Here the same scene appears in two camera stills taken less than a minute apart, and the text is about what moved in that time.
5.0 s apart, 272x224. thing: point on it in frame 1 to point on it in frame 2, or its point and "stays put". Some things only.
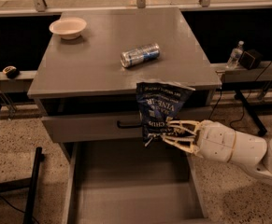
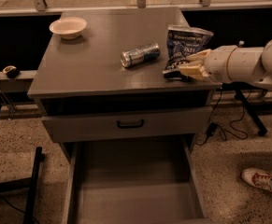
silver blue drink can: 140,55 stays put
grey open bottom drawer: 132,182 stays put
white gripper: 217,141 to 217,64
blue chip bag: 158,103 to 182,43
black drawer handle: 127,126 stays put
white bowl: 68,28 stays put
